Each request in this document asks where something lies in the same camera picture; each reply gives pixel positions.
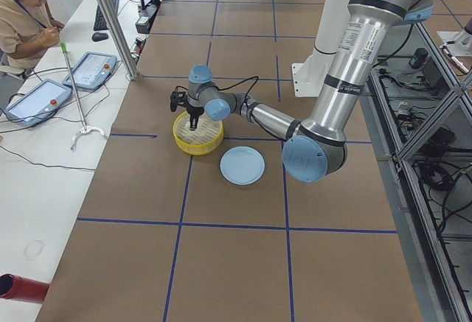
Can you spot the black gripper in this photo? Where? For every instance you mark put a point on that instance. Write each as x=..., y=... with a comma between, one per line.
x=193, y=110

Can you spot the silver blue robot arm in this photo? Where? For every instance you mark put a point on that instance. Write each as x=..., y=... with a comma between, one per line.
x=315, y=147

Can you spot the yellow bamboo steamer basket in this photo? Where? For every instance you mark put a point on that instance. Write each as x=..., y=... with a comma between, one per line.
x=204, y=140

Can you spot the light blue plate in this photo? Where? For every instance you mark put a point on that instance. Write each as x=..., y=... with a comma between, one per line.
x=242, y=165

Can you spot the metal reacher grabber tool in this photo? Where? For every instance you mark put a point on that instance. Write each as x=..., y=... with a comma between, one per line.
x=85, y=129

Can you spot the far blue teach pendant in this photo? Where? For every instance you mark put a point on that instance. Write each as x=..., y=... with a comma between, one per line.
x=93, y=69

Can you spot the blue teach pendant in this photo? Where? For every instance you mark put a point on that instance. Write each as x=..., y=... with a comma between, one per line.
x=93, y=69
x=38, y=104

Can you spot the black power adapter box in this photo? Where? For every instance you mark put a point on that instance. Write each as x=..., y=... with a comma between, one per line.
x=146, y=19

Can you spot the black computer mouse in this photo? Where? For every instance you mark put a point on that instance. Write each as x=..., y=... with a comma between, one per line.
x=99, y=36

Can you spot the near blue teach pendant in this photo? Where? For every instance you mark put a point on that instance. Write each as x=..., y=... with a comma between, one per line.
x=38, y=104

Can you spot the seated person beige shirt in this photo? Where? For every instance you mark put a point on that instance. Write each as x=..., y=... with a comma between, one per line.
x=28, y=30

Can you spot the red cylinder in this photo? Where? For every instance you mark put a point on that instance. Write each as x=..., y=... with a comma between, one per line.
x=18, y=288

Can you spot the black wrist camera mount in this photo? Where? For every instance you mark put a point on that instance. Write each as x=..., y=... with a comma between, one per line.
x=178, y=98

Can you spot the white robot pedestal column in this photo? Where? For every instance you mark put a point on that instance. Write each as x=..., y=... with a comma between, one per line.
x=308, y=77

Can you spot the aluminium frame post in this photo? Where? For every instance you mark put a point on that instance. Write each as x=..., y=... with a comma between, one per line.
x=118, y=38

